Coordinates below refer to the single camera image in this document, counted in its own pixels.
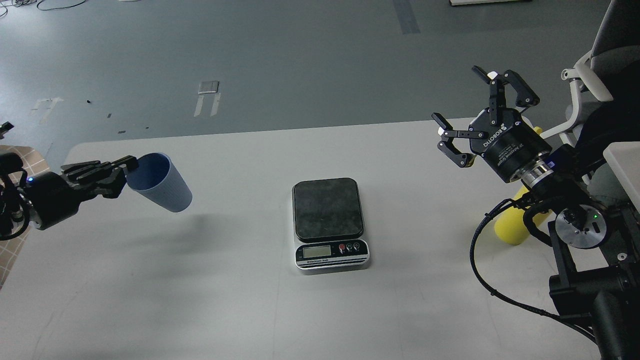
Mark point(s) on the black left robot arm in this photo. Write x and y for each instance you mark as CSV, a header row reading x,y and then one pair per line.
x,y
14,211

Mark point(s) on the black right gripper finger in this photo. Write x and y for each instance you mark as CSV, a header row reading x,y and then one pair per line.
x,y
525,95
446,142

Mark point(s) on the white office chair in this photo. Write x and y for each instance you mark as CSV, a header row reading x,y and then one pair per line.
x,y
615,47

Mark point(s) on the yellow squeeze bottle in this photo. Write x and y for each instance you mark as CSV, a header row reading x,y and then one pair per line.
x,y
509,226

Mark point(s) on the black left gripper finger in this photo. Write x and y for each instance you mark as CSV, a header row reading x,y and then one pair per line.
x,y
72,171
106,183

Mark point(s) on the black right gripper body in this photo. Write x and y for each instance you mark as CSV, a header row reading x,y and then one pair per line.
x,y
509,145

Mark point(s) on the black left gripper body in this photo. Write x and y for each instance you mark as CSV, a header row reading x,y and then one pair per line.
x,y
50,198

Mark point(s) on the blue ribbed plastic cup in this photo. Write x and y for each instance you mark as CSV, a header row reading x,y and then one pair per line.
x,y
158,180

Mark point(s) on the black digital kitchen scale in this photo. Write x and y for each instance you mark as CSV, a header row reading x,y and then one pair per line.
x,y
328,226

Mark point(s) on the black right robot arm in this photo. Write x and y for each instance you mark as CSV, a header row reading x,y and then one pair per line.
x,y
596,246

